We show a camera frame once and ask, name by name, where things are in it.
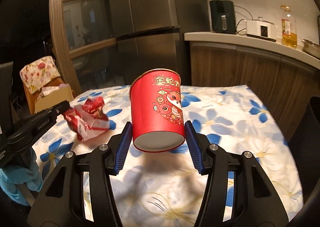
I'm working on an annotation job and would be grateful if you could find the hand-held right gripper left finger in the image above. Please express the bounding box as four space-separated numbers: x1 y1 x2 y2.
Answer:
27 121 133 227

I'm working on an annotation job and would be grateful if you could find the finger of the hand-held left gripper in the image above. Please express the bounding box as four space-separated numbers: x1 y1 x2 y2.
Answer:
7 101 71 150

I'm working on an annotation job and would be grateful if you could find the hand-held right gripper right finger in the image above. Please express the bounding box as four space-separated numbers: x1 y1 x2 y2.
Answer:
184 120 289 227

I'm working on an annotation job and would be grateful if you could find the red white snack bag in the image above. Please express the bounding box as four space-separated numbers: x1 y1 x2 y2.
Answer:
62 96 110 142

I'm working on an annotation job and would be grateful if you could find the red paper cup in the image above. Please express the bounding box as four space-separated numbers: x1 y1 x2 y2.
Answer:
129 68 185 154

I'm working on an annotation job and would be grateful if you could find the black trash bin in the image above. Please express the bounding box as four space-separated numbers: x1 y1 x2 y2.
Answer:
287 95 320 187

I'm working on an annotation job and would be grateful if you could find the orange chair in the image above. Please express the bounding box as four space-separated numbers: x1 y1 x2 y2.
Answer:
24 80 38 115

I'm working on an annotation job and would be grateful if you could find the cardboard box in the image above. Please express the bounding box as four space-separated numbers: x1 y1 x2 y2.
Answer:
34 83 75 114

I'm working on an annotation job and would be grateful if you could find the floral chair cover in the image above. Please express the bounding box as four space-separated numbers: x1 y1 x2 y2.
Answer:
19 55 61 94

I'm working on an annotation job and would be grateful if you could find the blue floral cloth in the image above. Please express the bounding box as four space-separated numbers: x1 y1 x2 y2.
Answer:
30 84 304 227

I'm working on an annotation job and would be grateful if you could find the wooden glass door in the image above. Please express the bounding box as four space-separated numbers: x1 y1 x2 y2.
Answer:
49 0 118 95

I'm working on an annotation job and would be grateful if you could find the wooden kitchen counter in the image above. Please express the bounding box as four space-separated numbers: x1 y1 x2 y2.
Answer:
184 31 320 142

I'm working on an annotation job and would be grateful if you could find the white electric cooker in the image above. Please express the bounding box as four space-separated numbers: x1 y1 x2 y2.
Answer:
246 17 277 41

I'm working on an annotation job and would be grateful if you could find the black air fryer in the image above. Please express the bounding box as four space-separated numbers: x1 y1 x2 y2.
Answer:
209 0 237 34

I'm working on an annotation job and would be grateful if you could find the steel refrigerator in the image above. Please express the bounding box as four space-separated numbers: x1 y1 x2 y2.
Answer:
106 0 210 87

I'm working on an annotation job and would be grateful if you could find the cooking oil bottle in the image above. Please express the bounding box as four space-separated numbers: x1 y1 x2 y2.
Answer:
279 5 298 49

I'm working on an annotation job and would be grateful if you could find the steel bowl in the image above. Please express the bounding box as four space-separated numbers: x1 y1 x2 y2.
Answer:
301 39 320 58

